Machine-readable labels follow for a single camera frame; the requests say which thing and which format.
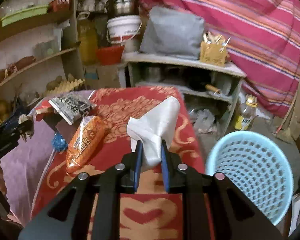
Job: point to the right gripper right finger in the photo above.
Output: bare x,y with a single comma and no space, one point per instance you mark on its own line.
173,170

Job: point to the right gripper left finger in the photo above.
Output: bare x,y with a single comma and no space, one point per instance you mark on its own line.
131,173

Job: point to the brown paper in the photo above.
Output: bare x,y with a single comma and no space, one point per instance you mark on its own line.
26,126

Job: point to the white plastic bag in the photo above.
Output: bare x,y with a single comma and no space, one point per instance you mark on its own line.
156,125

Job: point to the red gold patterned cloth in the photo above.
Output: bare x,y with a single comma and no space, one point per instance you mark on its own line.
144,180

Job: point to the orange snack bag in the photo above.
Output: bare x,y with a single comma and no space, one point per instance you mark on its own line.
83,144

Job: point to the silver red foil wrapper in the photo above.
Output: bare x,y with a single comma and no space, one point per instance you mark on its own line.
43,109

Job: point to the blue crumpled wrapper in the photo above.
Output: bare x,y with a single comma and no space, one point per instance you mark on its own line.
59,143

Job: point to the brown cardboard piece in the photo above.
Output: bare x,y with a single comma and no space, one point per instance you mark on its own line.
66,130

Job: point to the black white printed packet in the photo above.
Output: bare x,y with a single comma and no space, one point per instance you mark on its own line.
71,106

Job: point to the yellow egg tray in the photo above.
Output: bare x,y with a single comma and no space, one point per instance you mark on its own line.
66,86

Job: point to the light blue plastic basket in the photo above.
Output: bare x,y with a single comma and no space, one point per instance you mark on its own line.
258,167

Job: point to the clear oil bottle yellow label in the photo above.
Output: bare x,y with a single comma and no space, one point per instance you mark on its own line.
245,113

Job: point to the cardboard box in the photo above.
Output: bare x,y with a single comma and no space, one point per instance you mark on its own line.
107,76

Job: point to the small steel pot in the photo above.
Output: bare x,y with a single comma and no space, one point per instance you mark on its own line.
153,74

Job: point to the grey low shelf unit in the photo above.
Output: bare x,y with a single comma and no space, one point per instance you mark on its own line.
204,86

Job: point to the clear plastic container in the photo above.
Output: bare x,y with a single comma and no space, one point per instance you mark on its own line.
46,49

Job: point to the red plastic bowl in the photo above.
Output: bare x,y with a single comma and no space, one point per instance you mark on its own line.
109,55

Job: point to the green plastic tray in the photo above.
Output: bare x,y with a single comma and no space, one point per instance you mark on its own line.
23,14

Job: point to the yellow woven utensil basket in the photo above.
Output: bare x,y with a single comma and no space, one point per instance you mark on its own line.
213,49

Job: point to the yellow oil jug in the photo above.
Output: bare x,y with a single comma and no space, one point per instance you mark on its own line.
87,38

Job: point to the white plastic bucket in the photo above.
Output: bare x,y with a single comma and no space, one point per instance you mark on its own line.
124,28

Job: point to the grey cloth bag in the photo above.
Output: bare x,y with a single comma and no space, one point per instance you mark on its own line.
173,33

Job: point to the steel cooking pot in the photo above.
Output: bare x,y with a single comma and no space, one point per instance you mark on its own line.
124,7

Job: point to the striped pink red curtain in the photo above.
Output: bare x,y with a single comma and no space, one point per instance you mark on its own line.
264,42

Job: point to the wooden wall shelf unit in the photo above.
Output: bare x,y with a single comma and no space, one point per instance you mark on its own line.
21,74

